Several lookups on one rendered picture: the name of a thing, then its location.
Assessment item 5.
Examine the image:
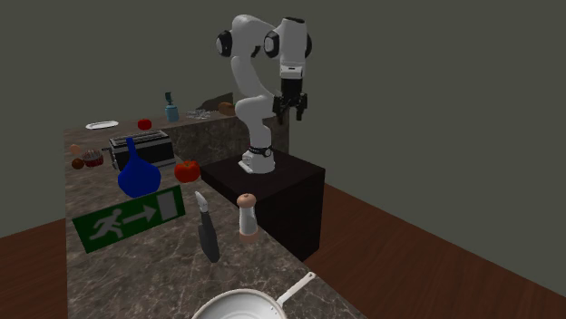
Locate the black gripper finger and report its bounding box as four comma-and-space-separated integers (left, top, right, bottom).
294, 92, 308, 122
272, 95, 292, 127

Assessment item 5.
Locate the white frying pan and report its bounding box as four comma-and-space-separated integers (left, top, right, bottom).
190, 271, 317, 319

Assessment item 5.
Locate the grey vegetable peeler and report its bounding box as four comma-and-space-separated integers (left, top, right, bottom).
194, 190, 221, 265

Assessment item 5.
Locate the blue soap dispenser bottle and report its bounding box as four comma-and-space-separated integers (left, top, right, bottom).
164, 92, 181, 123

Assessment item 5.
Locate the black and silver toaster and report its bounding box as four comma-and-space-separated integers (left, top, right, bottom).
104, 130, 177, 171

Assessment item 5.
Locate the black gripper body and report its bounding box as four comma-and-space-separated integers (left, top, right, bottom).
279, 77, 306, 107

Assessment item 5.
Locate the dark robot stand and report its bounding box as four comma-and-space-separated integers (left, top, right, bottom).
200, 149, 327, 263

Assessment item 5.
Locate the white plate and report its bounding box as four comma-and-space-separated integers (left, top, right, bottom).
84, 120, 120, 131

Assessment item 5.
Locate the red and white cupcake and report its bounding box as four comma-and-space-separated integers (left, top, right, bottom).
81, 149, 105, 169

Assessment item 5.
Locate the blue vase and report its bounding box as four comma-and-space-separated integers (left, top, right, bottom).
117, 137, 162, 199

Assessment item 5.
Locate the green exit sign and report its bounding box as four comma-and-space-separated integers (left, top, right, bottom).
71, 185, 187, 256

